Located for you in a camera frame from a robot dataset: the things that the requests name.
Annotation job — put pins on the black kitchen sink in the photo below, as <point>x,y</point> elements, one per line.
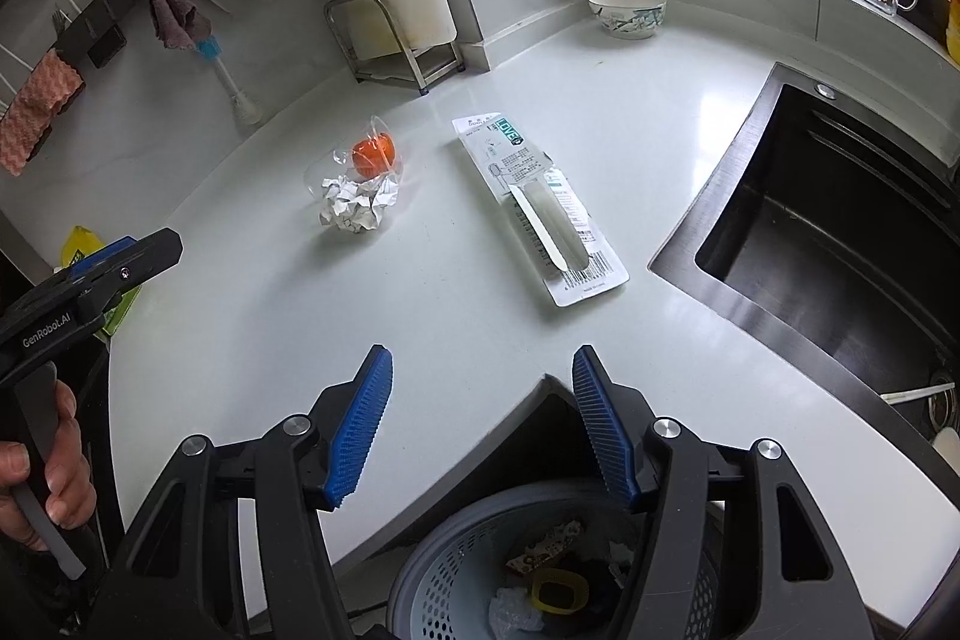
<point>831,236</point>

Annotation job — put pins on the clear plastic cup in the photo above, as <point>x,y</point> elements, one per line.
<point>338,161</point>

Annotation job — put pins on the person's left hand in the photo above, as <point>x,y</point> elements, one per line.
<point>72,498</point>

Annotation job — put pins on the clear plastic bag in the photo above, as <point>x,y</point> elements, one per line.
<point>510,612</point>

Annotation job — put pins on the mauve hanging cloth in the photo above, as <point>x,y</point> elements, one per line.
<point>179,24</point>

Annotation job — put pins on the orange peel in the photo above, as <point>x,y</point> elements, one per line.
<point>373,156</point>

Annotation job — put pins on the grey perforated trash bin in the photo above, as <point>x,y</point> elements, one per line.
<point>444,588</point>

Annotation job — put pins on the pink striped cloth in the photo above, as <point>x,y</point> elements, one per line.
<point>47,91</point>

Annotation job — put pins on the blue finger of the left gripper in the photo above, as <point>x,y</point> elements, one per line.
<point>103,258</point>
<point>64,293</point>

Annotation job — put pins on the green yellow pouch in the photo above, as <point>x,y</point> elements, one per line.
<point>80,254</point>

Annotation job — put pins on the white blue ceramic bowl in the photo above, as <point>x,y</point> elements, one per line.
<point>631,20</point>

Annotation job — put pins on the yellow oil bottle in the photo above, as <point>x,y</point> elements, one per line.
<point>953,31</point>

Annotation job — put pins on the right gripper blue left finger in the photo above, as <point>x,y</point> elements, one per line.
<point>364,401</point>

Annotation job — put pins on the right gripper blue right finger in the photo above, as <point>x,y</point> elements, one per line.
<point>612,445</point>

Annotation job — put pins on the white bottle brush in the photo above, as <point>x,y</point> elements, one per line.
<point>245,110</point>

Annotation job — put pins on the yellow plastic lid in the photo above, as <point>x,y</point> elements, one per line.
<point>558,592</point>

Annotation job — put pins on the comb blister package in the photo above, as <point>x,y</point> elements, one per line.
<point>573,258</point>

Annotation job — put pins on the white paper ball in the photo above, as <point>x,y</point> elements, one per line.
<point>357,206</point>

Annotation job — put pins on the red white snack wrapper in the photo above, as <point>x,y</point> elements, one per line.
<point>554,542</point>

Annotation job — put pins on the steel cutting board rack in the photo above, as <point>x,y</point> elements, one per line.
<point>370,38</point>

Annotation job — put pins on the white dish in sink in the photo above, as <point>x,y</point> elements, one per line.
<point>947,444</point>

